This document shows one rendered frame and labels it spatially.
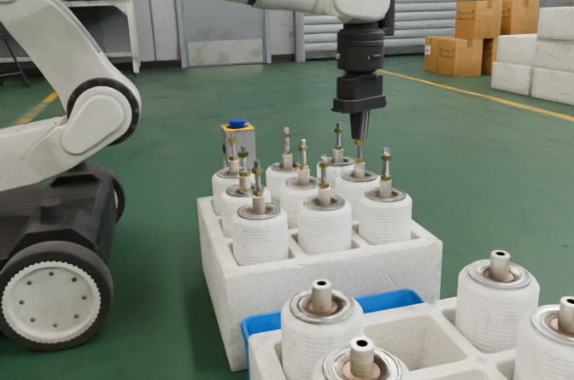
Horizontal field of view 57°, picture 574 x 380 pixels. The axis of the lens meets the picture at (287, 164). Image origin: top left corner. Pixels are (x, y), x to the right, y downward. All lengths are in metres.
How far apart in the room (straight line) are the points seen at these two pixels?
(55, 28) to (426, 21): 5.82
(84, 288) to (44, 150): 0.30
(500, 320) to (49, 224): 0.78
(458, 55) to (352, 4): 3.67
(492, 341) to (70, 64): 0.90
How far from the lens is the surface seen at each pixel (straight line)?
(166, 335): 1.07
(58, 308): 1.06
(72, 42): 1.15
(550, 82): 3.58
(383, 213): 0.94
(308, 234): 0.92
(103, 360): 1.04
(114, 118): 1.11
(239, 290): 0.87
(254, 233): 0.87
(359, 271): 0.93
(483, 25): 4.70
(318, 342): 0.60
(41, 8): 1.13
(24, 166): 1.21
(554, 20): 3.56
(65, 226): 1.06
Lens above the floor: 0.58
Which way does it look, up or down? 16 degrees down
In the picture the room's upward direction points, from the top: 2 degrees counter-clockwise
